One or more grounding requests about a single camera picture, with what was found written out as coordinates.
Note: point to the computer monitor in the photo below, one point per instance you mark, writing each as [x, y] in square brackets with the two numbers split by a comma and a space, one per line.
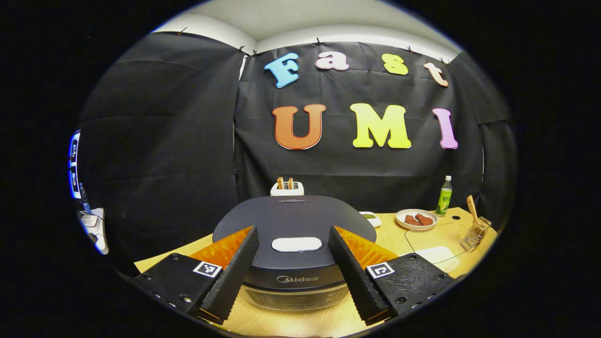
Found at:
[74, 164]

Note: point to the clear glass bowl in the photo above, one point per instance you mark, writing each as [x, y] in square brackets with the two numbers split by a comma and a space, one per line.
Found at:
[436, 234]

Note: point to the white round plate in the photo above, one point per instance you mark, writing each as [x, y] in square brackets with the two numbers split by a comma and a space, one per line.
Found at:
[401, 219]

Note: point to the black backdrop cloth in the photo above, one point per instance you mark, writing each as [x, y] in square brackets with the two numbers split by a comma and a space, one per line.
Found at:
[159, 150]

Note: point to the white toaster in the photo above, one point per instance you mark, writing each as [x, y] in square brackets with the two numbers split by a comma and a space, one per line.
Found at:
[286, 191]

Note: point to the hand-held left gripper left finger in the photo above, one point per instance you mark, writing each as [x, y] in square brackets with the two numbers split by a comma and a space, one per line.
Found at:
[230, 277]

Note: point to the dark grey rice cooker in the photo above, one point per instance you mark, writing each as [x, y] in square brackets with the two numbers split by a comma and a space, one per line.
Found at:
[293, 216]

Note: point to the brown meat piece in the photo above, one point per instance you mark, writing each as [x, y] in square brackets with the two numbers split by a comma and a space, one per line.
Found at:
[412, 220]
[425, 219]

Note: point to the white side desk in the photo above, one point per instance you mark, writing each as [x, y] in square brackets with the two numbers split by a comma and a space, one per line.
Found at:
[96, 230]

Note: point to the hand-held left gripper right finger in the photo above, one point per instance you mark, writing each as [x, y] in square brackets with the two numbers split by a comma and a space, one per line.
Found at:
[354, 277]

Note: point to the green drink bottle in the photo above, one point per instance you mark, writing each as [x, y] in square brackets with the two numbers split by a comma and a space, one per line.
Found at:
[444, 199]

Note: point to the white divided bean dish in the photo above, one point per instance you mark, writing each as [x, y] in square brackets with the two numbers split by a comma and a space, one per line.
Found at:
[371, 219]

